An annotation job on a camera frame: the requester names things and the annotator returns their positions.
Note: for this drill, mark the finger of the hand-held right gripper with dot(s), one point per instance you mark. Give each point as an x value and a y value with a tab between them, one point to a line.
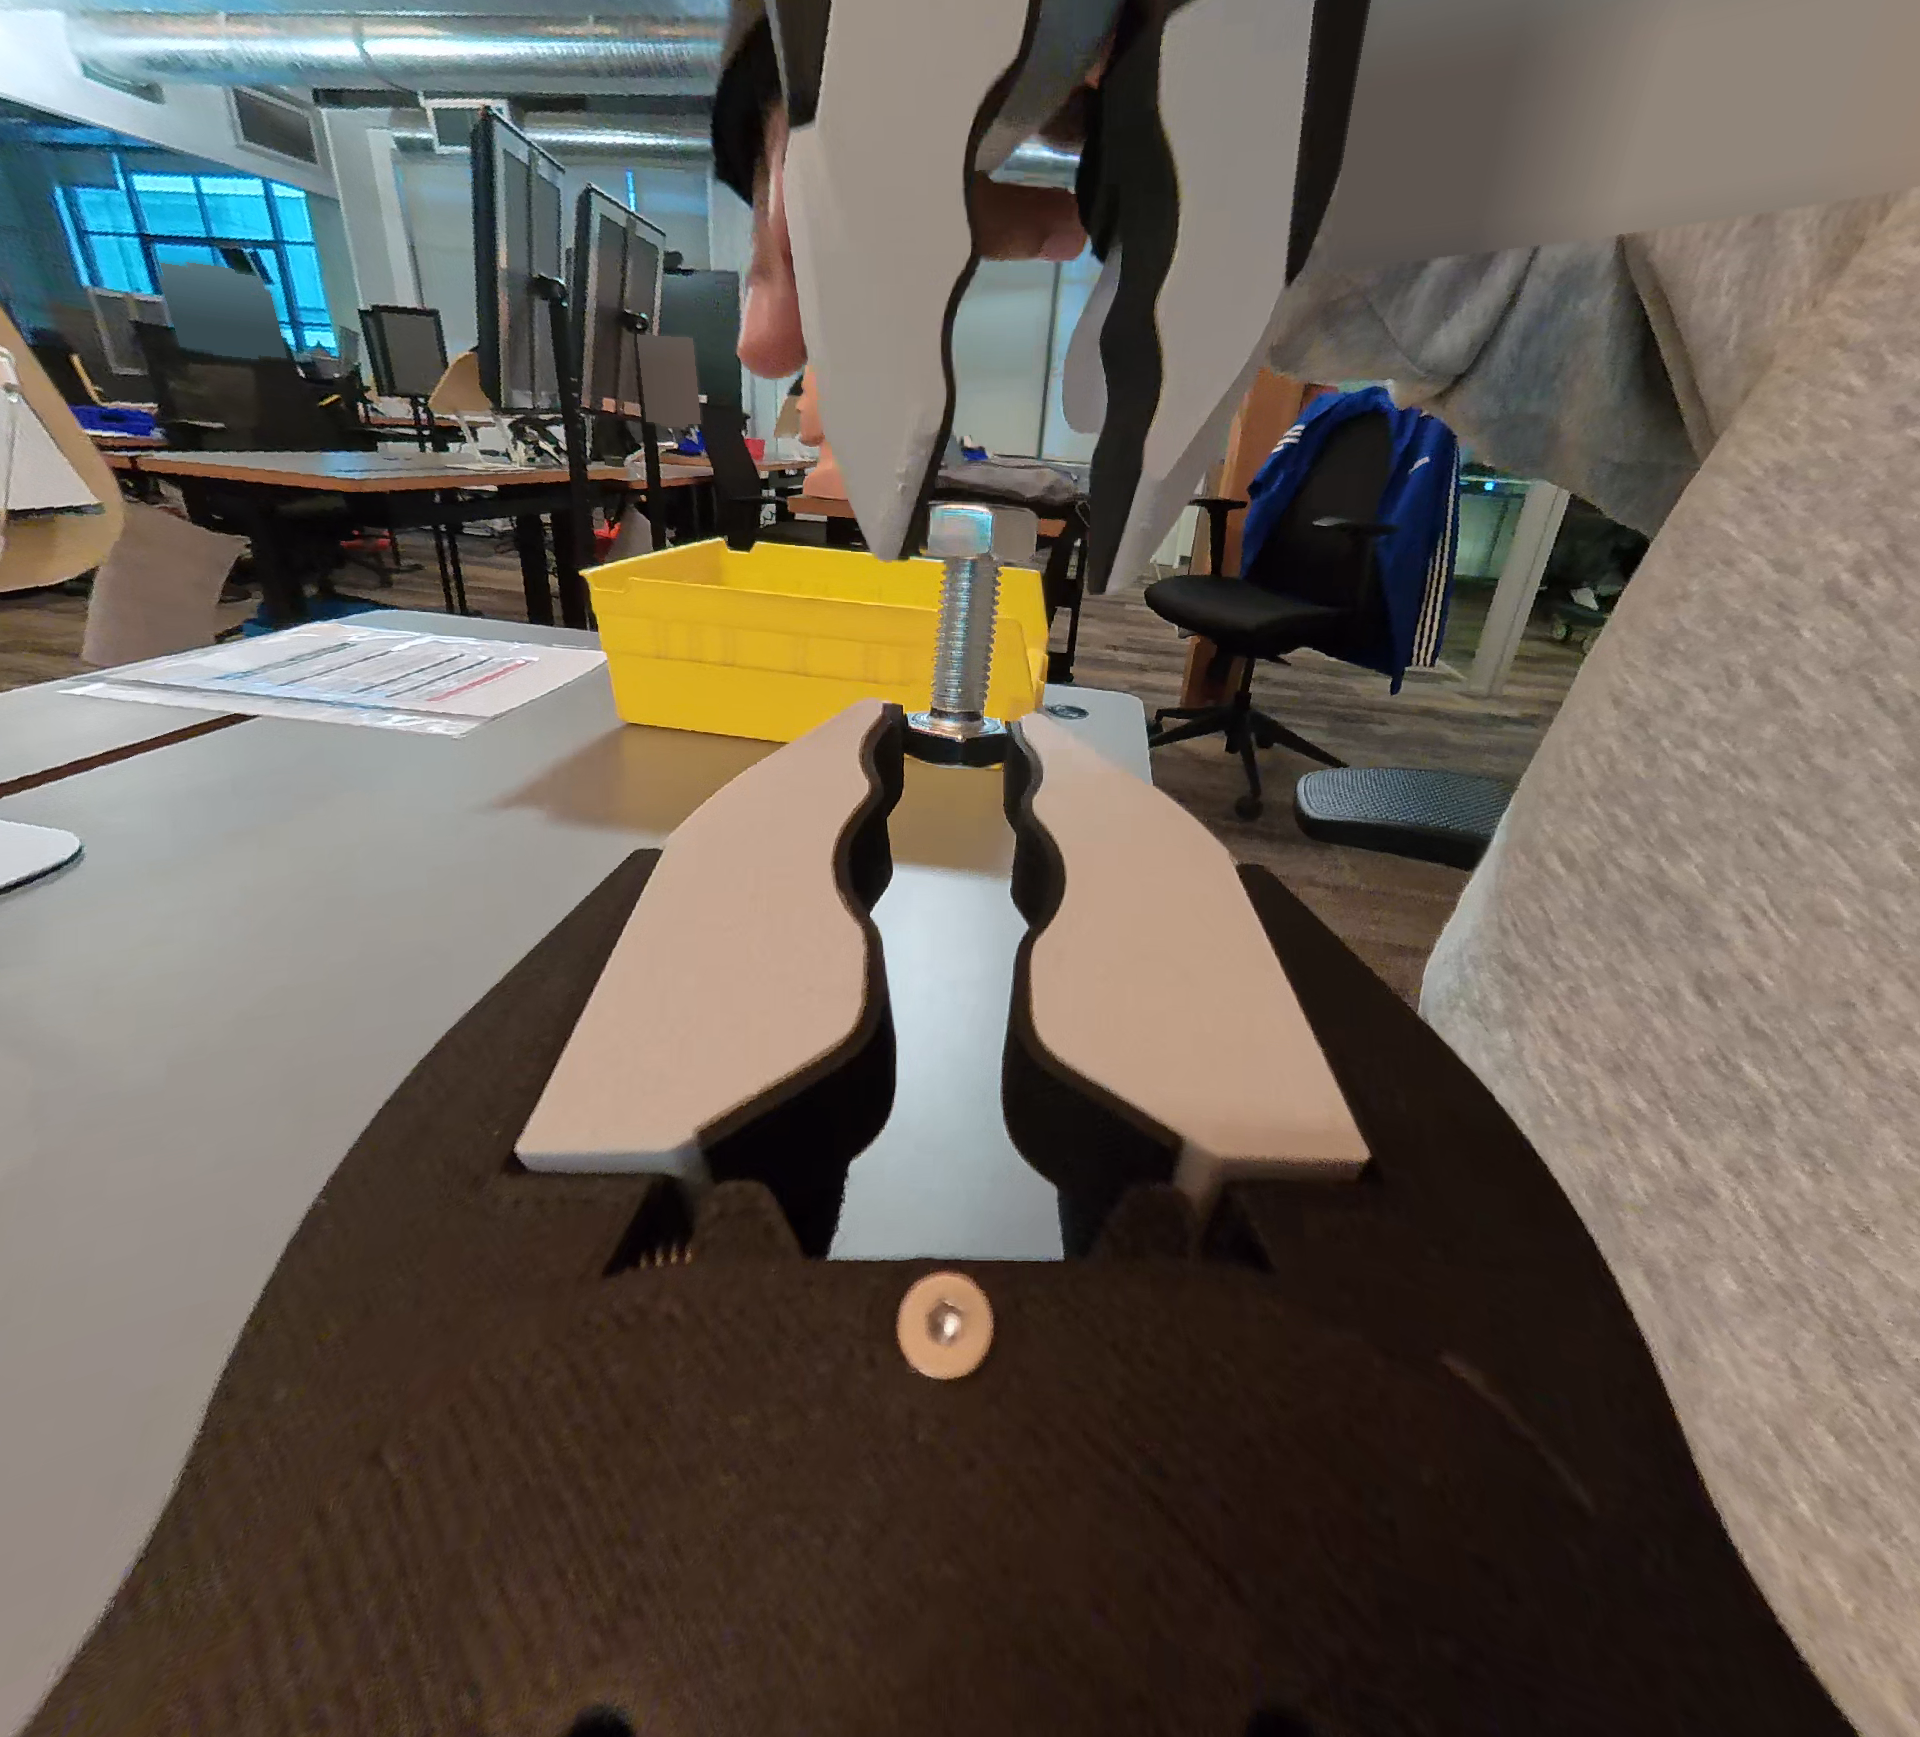
1239	163
900	117

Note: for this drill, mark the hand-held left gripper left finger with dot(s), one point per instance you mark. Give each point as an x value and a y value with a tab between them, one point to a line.
721	988

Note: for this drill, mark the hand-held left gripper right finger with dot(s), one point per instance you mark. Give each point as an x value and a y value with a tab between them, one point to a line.
1170	1003

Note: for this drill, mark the steel bolt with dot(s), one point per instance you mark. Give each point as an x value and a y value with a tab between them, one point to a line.
965	643

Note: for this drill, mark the person's right forearm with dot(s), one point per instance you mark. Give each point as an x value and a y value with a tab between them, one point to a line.
1501	358

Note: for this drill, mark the grey desk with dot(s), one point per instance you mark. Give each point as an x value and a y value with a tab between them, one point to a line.
301	943

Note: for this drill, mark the wooden top background desk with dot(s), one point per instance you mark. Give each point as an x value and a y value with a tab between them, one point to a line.
374	465

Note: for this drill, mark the person's right hand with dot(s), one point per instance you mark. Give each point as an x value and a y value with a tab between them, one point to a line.
773	314

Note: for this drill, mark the pink object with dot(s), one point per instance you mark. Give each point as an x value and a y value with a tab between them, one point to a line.
810	412

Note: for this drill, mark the yellow plastic bin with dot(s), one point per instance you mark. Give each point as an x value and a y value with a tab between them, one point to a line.
704	658

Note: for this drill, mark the black monitor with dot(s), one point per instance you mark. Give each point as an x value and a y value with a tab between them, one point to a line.
614	298
519	268

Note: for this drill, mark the black office chair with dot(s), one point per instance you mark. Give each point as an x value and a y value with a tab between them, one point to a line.
1245	613

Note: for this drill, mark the blue striped jacket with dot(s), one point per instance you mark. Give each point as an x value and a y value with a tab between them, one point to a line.
1424	538

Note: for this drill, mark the laminated paper sheet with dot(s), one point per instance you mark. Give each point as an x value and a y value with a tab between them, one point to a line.
345	674

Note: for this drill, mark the grey paper bag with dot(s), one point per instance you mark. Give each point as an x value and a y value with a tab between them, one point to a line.
165	584

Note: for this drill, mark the instruction sheet on stand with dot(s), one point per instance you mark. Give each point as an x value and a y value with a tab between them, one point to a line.
61	560

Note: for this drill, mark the printed instruction sheet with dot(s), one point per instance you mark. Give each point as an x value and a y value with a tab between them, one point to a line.
30	464

